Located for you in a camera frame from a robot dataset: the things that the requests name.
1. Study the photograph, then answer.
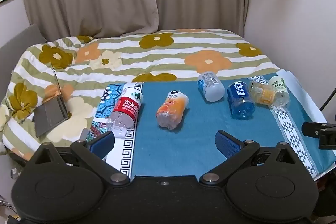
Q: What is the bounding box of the grey laptop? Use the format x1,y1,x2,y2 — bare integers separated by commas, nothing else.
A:
34,63,72,138

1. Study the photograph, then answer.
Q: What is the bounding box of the yellow label clear bottle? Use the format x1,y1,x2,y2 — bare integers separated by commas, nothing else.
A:
248,81,277,105

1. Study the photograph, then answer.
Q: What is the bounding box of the blue plastic bottle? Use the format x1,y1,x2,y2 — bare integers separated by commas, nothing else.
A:
227,81,256,120

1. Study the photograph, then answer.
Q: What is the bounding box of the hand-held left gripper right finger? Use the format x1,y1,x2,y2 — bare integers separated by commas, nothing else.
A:
199,130,305,185

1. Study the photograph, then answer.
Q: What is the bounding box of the red label clear water bottle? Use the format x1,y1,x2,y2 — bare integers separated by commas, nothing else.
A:
106,83,144,139

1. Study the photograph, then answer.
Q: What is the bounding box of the white bottle with blue label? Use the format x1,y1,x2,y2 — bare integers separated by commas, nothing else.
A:
197,71,226,102

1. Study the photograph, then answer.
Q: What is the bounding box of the orange label plastic bottle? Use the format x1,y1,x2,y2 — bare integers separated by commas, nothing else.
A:
156,91,190,131

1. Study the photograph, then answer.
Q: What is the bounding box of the black cable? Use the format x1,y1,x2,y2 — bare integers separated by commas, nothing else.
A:
319,89,336,112

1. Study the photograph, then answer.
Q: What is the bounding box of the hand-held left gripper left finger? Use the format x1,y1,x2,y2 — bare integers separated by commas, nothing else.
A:
30,132,131,185

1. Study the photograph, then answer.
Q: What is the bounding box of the striped floral blanket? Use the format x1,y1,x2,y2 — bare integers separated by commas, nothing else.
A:
0,28,280,161

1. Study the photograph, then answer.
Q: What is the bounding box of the grey headboard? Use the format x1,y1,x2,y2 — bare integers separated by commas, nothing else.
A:
0,24,49,60

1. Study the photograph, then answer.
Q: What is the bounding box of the green label clear bottle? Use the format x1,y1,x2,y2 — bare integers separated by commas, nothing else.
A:
269,76,290,107

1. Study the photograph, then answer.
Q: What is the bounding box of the teal mat with patterned borders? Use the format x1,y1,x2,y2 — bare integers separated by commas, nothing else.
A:
90,73,329,183

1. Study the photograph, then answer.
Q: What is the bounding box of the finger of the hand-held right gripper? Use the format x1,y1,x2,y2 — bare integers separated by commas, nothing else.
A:
318,125,336,150
301,122,332,138

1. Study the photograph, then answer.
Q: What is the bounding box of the white sheet under mat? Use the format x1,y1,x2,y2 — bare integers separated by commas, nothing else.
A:
276,69,336,183

